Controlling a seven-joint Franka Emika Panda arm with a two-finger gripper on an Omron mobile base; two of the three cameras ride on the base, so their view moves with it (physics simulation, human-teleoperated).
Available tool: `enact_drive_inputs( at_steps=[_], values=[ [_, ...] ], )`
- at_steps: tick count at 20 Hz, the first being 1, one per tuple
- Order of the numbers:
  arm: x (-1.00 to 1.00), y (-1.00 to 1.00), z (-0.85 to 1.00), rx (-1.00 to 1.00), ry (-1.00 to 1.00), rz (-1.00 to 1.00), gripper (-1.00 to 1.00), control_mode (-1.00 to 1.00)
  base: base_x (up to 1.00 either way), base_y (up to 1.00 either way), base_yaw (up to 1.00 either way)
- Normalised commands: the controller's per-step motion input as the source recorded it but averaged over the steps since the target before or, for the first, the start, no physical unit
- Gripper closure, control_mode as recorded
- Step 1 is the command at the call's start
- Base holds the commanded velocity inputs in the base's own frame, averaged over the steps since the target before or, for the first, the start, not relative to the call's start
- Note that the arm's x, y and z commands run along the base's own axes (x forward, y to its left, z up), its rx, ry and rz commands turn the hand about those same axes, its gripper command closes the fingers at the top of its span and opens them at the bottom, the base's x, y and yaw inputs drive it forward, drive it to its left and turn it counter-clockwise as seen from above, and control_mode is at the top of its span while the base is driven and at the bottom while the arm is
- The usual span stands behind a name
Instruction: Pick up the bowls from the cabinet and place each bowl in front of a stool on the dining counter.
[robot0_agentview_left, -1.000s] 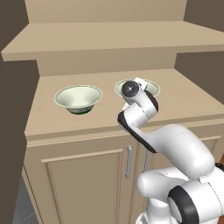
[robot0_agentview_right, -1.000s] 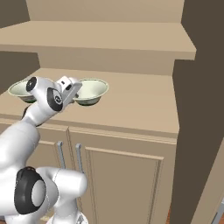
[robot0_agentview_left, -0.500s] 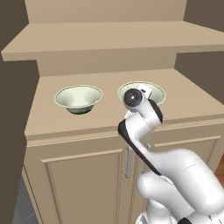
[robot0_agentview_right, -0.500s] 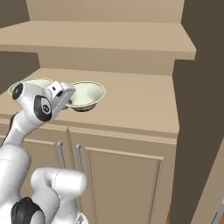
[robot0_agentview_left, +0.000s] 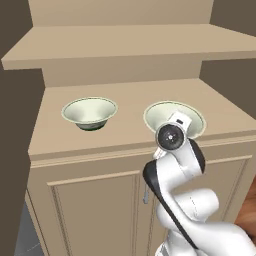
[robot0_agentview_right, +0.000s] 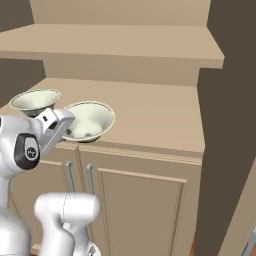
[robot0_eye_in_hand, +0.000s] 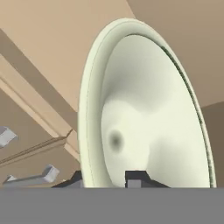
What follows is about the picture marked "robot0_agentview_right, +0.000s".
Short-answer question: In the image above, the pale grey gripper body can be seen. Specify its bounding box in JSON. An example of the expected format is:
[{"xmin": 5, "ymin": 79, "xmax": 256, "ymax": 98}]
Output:
[{"xmin": 38, "ymin": 108, "xmax": 76, "ymax": 157}]

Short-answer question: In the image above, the large pale green bowl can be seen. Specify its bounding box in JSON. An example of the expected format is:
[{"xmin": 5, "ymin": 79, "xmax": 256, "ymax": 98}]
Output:
[{"xmin": 61, "ymin": 100, "xmax": 116, "ymax": 144}]

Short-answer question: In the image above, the small pale green bowl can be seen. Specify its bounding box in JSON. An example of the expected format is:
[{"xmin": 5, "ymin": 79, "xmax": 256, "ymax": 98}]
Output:
[{"xmin": 8, "ymin": 88, "xmax": 63, "ymax": 118}]

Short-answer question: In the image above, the beige open cabinet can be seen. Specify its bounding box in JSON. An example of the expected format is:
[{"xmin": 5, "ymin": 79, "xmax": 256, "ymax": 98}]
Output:
[{"xmin": 0, "ymin": 0, "xmax": 225, "ymax": 158}]

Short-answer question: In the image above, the beige cabinet shelf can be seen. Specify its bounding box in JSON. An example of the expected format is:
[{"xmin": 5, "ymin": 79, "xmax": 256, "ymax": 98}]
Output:
[{"xmin": 0, "ymin": 23, "xmax": 225, "ymax": 70}]

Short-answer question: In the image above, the narrow beige cupboard door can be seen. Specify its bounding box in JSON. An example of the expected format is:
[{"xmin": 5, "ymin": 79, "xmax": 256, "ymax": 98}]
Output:
[{"xmin": 6, "ymin": 145, "xmax": 82, "ymax": 256}]

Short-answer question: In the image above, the wide beige cupboard door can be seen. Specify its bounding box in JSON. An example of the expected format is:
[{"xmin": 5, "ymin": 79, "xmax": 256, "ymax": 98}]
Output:
[{"xmin": 76, "ymin": 148, "xmax": 203, "ymax": 256}]

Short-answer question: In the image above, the grey metal bar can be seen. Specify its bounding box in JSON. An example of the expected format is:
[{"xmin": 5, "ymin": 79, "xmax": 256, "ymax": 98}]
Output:
[{"xmin": 244, "ymin": 226, "xmax": 256, "ymax": 256}]

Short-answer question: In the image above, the grey cupboard door handle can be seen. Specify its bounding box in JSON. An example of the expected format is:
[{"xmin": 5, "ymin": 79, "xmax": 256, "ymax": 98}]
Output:
[
  {"xmin": 86, "ymin": 163, "xmax": 96, "ymax": 196},
  {"xmin": 64, "ymin": 161, "xmax": 76, "ymax": 194}
]

